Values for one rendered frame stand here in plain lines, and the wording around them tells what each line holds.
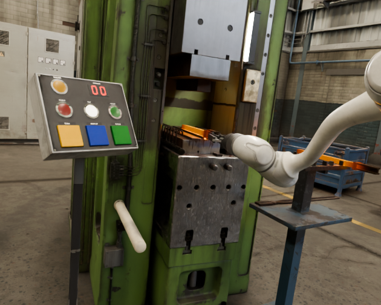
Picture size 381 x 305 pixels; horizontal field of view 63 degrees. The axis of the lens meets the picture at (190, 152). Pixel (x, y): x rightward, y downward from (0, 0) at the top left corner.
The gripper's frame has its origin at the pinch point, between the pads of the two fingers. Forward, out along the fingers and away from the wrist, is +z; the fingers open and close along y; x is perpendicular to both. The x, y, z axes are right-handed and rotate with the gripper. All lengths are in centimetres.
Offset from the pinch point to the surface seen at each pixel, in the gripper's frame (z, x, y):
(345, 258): 38, -103, 159
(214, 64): 5.9, 32.0, -0.6
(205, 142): 5.1, -4.4, -0.7
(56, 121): -18, 4, -66
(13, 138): 511, -101, -138
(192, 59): 6.0, 32.8, -11.9
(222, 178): -1.2, -20.3, 7.9
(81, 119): -14, 5, -58
